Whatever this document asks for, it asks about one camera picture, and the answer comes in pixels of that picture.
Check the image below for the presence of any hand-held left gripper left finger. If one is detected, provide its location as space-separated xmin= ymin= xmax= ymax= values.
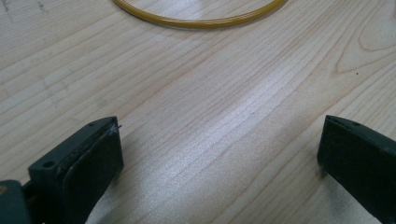
xmin=27 ymin=116 xmax=124 ymax=224

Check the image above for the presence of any yellow ring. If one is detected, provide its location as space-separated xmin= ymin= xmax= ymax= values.
xmin=111 ymin=0 xmax=288 ymax=31

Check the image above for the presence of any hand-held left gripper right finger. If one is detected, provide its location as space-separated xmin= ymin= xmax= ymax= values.
xmin=317 ymin=114 xmax=396 ymax=224

